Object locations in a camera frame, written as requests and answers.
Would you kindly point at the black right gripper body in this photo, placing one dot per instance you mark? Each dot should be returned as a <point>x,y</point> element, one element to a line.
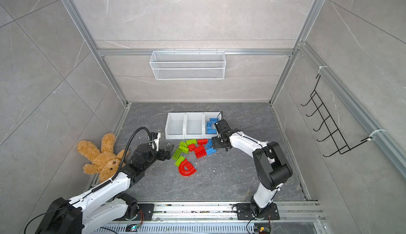
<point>218,142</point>

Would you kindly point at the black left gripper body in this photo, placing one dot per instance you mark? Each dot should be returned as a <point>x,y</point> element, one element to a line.
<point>160,154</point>

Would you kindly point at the blue lego brick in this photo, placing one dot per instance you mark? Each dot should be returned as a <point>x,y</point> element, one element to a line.
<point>213,120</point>
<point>210,151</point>
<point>209,144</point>
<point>210,128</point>

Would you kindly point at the red arch lego piece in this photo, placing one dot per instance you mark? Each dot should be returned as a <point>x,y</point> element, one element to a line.
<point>186,169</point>

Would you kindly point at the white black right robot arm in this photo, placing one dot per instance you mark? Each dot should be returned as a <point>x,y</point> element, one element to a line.
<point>272,167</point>

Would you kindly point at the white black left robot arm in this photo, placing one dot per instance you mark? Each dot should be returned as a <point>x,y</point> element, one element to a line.
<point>108,201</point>

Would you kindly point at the green lego brick upside down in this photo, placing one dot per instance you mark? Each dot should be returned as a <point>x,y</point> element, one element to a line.
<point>177,154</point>

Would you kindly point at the green lego brick small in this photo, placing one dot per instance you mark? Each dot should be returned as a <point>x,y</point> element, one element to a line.
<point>179,160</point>

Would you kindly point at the red lego brick long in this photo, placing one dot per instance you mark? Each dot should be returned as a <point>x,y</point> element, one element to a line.
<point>202,141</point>

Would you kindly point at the green lego brick flat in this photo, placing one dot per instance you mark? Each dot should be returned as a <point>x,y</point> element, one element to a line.
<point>183,144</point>

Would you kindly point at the green lego brick long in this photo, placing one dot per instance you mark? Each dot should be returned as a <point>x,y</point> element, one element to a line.
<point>184,149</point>

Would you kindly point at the red lego brick studded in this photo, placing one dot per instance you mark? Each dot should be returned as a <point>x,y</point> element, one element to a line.
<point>200,151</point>

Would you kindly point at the white left plastic bin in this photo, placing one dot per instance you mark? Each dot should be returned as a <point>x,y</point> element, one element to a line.
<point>174,129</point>

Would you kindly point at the white plastic bin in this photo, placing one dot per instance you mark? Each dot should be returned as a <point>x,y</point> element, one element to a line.
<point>194,125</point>
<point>174,129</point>
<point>206,117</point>

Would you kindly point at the green lego brick top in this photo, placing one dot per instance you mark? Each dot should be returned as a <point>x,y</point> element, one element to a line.
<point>191,142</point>

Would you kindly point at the white right plastic bin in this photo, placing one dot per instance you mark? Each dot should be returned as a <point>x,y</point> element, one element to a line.
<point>206,117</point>

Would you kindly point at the red lego brick square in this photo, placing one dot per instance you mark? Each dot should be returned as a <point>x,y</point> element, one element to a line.
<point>192,147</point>

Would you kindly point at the white middle plastic bin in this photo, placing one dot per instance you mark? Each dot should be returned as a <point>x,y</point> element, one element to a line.
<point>194,125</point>

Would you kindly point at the brown teddy bear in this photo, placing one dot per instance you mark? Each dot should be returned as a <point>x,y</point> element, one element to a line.
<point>104,161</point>

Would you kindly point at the white wire mesh basket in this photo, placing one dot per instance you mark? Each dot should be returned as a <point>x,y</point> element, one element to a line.
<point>188,65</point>

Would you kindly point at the metal base rail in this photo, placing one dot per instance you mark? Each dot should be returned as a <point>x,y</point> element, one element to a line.
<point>222,217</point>

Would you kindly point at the black wire hook rack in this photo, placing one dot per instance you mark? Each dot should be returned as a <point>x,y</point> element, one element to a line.
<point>335,133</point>

